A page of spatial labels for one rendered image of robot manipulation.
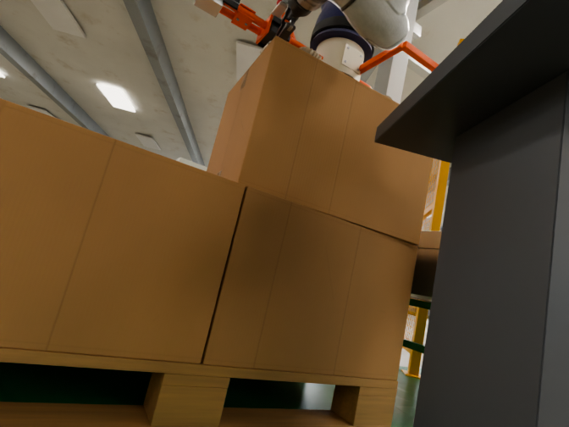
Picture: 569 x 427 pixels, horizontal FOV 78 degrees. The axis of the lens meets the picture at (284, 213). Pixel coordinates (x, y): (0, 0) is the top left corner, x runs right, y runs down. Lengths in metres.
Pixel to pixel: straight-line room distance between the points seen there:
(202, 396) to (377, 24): 0.93
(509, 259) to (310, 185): 0.50
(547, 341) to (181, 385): 0.64
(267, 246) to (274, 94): 0.38
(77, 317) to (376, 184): 0.79
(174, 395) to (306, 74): 0.81
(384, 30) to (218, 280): 0.71
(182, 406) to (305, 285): 0.37
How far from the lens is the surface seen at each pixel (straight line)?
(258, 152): 0.86
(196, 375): 0.83
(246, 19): 1.19
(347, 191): 0.98
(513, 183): 0.62
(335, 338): 0.98
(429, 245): 1.22
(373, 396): 1.12
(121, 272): 0.75
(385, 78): 3.01
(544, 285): 0.53
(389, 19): 0.98
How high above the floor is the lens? 0.36
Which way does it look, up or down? 10 degrees up
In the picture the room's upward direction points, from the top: 13 degrees clockwise
